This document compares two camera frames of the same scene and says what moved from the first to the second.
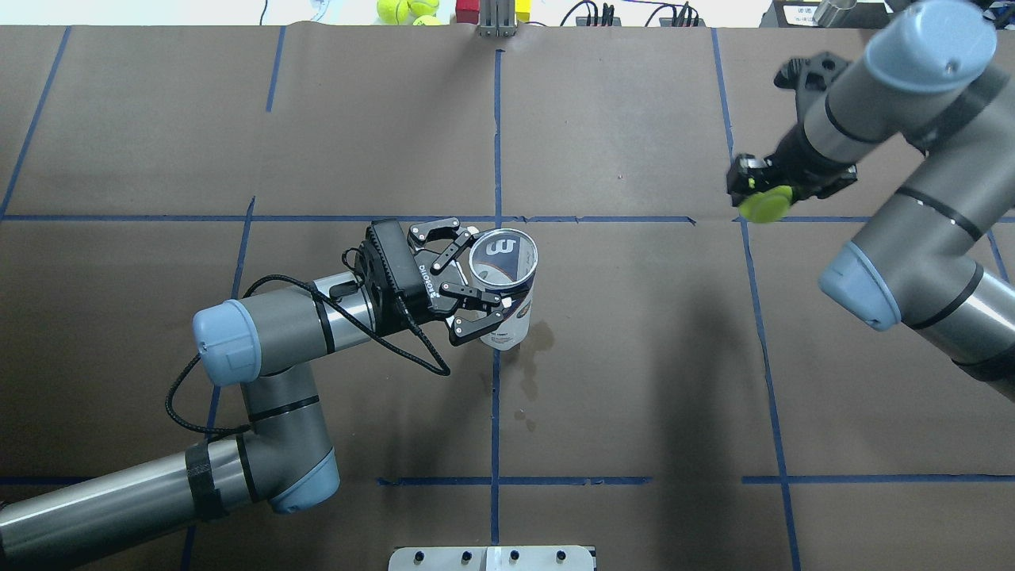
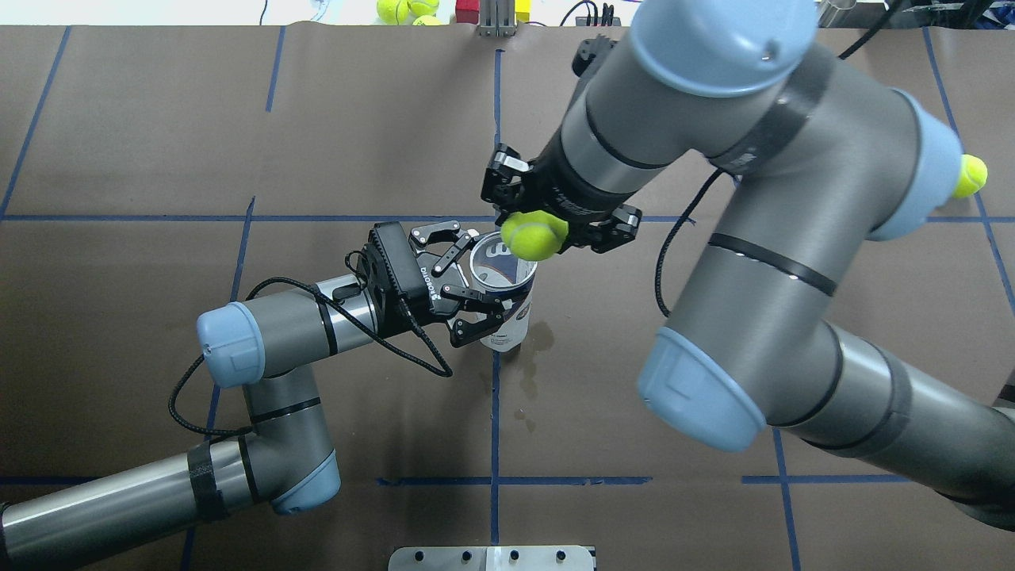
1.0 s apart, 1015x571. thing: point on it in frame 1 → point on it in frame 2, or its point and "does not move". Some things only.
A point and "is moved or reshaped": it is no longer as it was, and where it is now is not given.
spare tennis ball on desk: x=393 y=12 does not move
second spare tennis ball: x=423 y=7 does not move
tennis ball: x=766 y=206 is moved or reshaped
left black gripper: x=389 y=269 does not move
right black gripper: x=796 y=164 → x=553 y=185
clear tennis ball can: x=505 y=260 does not move
